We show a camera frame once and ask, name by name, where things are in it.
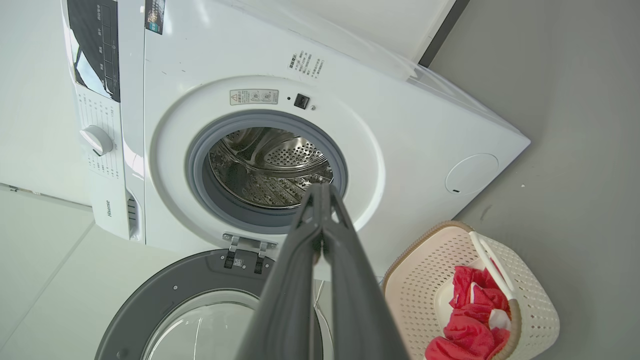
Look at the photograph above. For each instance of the cream perforated laundry basket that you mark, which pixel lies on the cream perforated laundry basket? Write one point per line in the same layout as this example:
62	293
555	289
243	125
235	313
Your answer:
415	300

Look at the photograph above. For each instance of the rectangular warning sticker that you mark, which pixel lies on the rectangular warning sticker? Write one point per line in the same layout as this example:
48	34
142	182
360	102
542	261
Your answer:
254	96

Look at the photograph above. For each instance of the black round washer door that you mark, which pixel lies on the black round washer door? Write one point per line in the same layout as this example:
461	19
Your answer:
150	300

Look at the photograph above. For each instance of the round white filter cover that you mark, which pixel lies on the round white filter cover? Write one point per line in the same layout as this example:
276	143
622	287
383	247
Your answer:
472	174

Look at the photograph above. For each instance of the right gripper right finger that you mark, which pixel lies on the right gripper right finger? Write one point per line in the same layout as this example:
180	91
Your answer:
355	310

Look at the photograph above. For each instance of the dark promotional sticker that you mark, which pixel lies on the dark promotional sticker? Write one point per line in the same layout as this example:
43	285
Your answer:
155	15

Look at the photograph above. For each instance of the perforated stainless steel washer drum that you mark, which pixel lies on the perforated stainless steel washer drum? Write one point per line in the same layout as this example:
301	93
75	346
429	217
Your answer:
260	170

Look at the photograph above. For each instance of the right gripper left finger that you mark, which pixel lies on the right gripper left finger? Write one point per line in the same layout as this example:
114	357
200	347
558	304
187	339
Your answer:
285	310

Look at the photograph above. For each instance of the grey rubber door gasket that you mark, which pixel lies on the grey rubber door gasket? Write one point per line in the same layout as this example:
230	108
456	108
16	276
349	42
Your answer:
197	165

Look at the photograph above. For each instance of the black door lock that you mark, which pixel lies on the black door lock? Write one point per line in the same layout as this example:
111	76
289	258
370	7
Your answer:
301	101

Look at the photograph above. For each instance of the white control knob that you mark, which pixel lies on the white control knob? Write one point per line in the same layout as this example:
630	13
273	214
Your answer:
97	140

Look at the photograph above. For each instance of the white front-load washing machine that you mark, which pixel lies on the white front-load washing machine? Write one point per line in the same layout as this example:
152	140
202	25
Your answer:
400	125

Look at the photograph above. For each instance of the black control display panel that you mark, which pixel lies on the black control display panel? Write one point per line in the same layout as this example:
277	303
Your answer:
95	45

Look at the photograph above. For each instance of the red and white garment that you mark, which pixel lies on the red and white garment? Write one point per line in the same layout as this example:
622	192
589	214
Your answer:
465	330

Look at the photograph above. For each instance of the metal door hinge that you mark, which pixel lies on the metal door hinge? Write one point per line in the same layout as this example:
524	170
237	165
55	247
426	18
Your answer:
232	252

